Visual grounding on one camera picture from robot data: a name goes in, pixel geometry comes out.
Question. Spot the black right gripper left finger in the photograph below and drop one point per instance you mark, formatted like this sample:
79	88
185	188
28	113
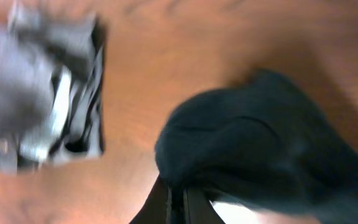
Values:
154	210

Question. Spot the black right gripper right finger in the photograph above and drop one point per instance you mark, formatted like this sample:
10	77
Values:
198	209

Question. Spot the black t-shirt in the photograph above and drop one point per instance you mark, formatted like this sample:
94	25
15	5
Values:
264	145

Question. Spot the folded dark grey shorts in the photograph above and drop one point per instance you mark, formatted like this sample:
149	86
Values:
51	73

